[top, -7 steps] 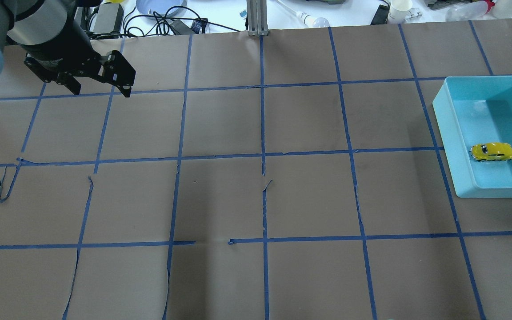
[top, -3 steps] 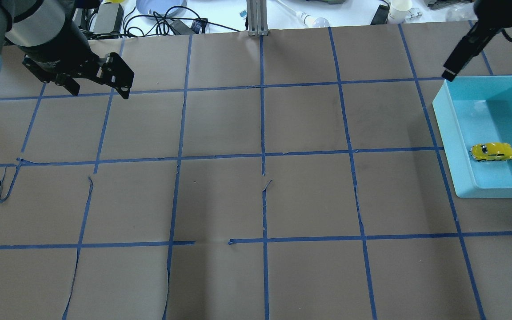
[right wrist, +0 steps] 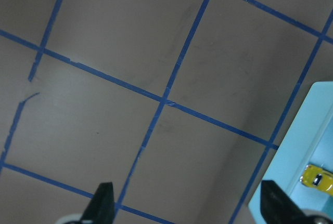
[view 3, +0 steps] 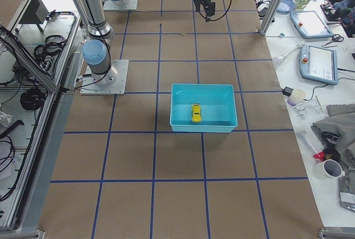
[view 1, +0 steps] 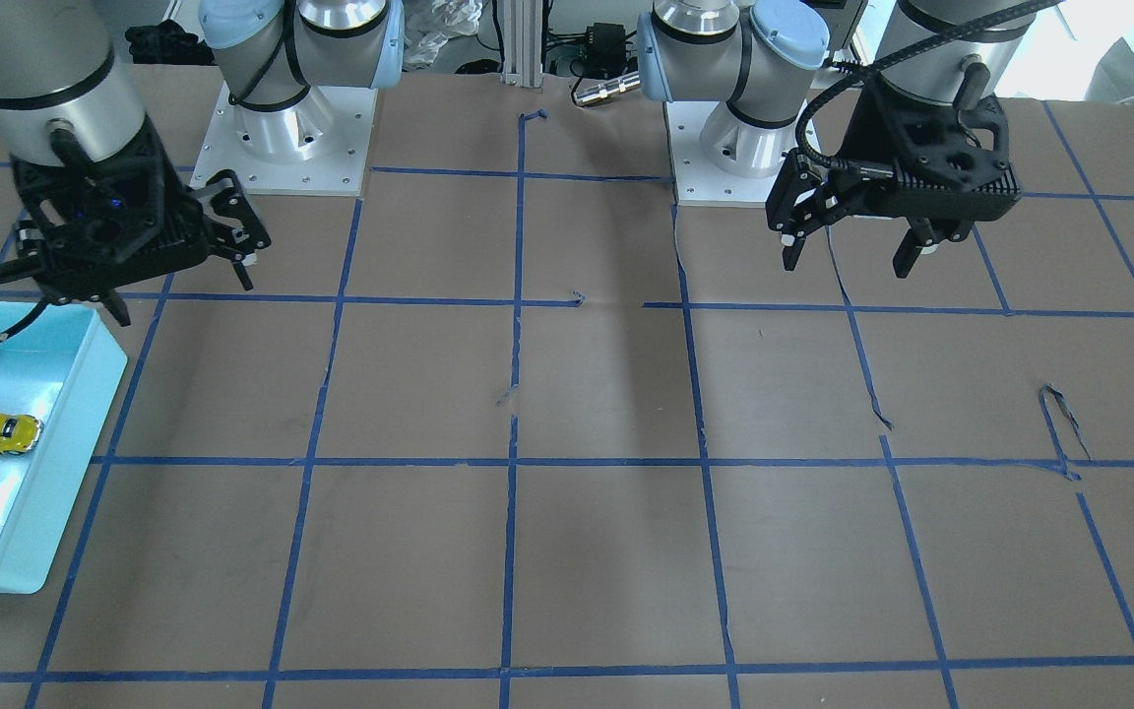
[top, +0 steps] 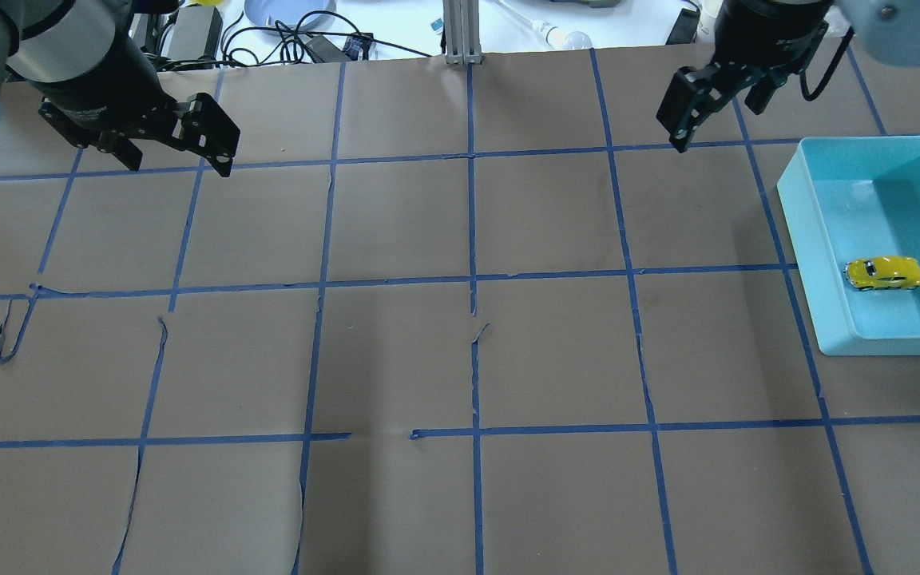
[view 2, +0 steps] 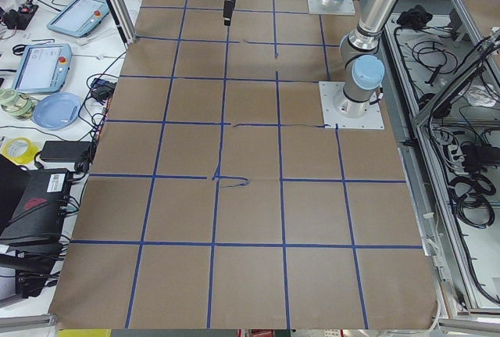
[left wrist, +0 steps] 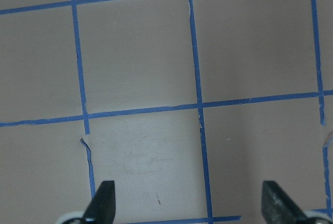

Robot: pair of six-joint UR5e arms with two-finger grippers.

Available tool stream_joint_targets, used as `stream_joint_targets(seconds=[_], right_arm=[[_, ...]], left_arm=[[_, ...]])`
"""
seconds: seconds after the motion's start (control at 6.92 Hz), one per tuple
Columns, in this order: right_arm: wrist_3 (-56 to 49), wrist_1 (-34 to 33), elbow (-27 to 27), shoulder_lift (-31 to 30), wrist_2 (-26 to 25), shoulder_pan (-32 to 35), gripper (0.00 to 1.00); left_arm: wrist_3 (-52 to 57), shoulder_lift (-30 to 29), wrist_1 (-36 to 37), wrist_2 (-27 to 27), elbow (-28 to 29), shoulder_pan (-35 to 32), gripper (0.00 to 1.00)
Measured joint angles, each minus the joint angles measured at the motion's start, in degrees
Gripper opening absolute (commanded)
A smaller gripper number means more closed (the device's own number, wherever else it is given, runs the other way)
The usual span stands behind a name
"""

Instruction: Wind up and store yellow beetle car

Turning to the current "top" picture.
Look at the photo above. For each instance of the light blue plastic bin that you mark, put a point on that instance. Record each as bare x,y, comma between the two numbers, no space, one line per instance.
850,198

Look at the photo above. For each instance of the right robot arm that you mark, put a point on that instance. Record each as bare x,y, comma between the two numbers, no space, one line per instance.
889,30

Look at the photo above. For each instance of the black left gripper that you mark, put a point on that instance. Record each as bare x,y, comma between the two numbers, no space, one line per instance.
102,86

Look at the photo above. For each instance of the blue round plate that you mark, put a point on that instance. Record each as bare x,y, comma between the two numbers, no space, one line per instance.
306,15

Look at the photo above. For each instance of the white light bulb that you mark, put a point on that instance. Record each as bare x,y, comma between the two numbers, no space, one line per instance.
559,38

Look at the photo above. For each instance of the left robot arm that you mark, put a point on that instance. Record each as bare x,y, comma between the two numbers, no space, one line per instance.
52,22

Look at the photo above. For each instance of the yellow toy beetle car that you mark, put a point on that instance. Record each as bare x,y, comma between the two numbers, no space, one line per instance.
883,273

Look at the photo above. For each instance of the black power adapter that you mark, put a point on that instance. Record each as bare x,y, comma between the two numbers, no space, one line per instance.
192,40

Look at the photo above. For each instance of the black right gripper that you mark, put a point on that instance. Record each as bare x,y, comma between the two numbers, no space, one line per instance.
767,36

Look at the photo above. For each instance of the aluminium frame post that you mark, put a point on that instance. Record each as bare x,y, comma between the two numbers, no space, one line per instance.
461,39

